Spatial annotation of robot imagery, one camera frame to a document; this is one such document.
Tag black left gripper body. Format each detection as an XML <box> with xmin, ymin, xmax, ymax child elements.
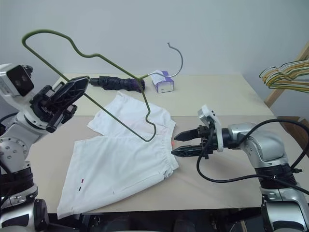
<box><xmin>29</xmin><ymin>84</ymin><xmax>64</xmax><ymax>123</ymax></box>

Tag white wire hanger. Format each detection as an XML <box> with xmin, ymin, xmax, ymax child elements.
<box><xmin>265</xmin><ymin>58</ymin><xmax>309</xmax><ymax>84</ymax></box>

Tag yellow wire hanger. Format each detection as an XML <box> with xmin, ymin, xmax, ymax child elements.
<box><xmin>262</xmin><ymin>60</ymin><xmax>309</xmax><ymax>90</ymax></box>

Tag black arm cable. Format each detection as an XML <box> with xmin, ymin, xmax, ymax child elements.
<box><xmin>0</xmin><ymin>158</ymin><xmax>13</xmax><ymax>175</ymax></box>
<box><xmin>196</xmin><ymin>119</ymin><xmax>309</xmax><ymax>182</ymax></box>

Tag white shorts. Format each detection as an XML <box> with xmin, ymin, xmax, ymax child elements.
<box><xmin>56</xmin><ymin>91</ymin><xmax>180</xmax><ymax>220</ymax></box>

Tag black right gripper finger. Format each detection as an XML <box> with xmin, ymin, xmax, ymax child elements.
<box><xmin>170</xmin><ymin>144</ymin><xmax>204</xmax><ymax>158</ymax></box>
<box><xmin>174</xmin><ymin>128</ymin><xmax>201</xmax><ymax>143</ymax></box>

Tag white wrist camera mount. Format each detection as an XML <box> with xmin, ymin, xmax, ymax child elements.
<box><xmin>0</xmin><ymin>63</ymin><xmax>35</xmax><ymax>98</ymax></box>
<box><xmin>197</xmin><ymin>104</ymin><xmax>223</xmax><ymax>153</ymax></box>

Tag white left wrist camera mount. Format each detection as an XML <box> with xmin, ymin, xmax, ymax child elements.
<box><xmin>0</xmin><ymin>63</ymin><xmax>35</xmax><ymax>98</ymax></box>

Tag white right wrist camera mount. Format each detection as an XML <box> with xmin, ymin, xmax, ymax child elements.
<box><xmin>197</xmin><ymin>104</ymin><xmax>223</xmax><ymax>153</ymax></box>

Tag black left gripper narrow finger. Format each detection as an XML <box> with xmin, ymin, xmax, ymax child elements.
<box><xmin>45</xmin><ymin>103</ymin><xmax>78</xmax><ymax>133</ymax></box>

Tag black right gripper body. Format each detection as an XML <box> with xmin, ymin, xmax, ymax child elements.
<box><xmin>196</xmin><ymin>124</ymin><xmax>216</xmax><ymax>160</ymax></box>

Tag black folded umbrella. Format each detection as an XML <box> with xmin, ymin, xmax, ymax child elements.
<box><xmin>89</xmin><ymin>75</ymin><xmax>146</xmax><ymax>93</ymax></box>

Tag black left gripper broad finger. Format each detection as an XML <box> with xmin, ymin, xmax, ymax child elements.
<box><xmin>53</xmin><ymin>75</ymin><xmax>90</xmax><ymax>115</ymax></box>

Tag dark green wire hanger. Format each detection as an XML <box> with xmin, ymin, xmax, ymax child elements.
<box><xmin>258</xmin><ymin>64</ymin><xmax>309</xmax><ymax>93</ymax></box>

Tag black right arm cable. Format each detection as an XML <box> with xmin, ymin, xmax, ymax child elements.
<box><xmin>196</xmin><ymin>119</ymin><xmax>309</xmax><ymax>182</ymax></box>

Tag purple and white tissue box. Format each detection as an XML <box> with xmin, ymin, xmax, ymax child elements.
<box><xmin>151</xmin><ymin>69</ymin><xmax>175</xmax><ymax>94</ymax></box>

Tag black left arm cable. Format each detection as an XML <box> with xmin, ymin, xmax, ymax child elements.
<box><xmin>0</xmin><ymin>158</ymin><xmax>13</xmax><ymax>175</ymax></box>

